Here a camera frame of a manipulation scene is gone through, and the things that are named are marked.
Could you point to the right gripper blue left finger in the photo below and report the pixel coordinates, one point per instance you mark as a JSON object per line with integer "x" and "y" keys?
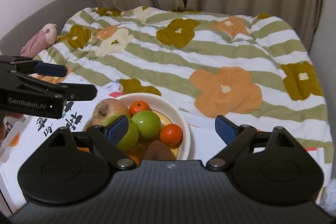
{"x": 106, "y": 138}

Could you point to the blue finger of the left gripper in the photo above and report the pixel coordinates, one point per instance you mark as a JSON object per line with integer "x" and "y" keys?
{"x": 47, "y": 69}
{"x": 77, "y": 92}

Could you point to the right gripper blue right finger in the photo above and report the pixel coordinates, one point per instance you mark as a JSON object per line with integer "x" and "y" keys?
{"x": 237, "y": 139}

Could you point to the green apple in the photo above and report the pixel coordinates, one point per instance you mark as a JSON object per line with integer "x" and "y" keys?
{"x": 130, "y": 135}
{"x": 148, "y": 124}

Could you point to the large yellow-red apple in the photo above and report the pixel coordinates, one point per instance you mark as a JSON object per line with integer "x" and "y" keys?
{"x": 107, "y": 110}

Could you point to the large orange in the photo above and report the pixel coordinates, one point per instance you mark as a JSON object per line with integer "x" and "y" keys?
{"x": 134, "y": 157}

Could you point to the small mandarin front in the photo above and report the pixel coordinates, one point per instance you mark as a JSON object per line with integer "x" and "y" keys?
{"x": 139, "y": 106}

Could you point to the small mandarin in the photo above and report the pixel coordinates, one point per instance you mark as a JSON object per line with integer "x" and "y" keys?
{"x": 139, "y": 106}
{"x": 171, "y": 134}

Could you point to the brown kiwi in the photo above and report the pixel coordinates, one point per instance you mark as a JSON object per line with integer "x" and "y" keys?
{"x": 157, "y": 150}

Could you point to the orange mandarin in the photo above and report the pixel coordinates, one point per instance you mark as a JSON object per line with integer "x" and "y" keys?
{"x": 84, "y": 149}

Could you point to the pink plush toy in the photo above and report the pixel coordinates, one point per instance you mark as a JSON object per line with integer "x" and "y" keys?
{"x": 41, "y": 41}

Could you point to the white fruit print cloth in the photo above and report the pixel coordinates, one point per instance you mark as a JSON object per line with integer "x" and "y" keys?
{"x": 25, "y": 137}

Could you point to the grey headboard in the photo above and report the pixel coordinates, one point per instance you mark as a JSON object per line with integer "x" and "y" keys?
{"x": 57, "y": 12}

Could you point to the cream duck print plate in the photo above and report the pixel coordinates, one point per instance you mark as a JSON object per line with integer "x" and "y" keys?
{"x": 168, "y": 114}

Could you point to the striped floral quilt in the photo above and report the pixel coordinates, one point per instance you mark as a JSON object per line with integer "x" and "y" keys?
{"x": 252, "y": 69}

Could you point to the white plastic bag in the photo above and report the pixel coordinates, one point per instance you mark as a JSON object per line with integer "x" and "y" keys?
{"x": 328, "y": 202}

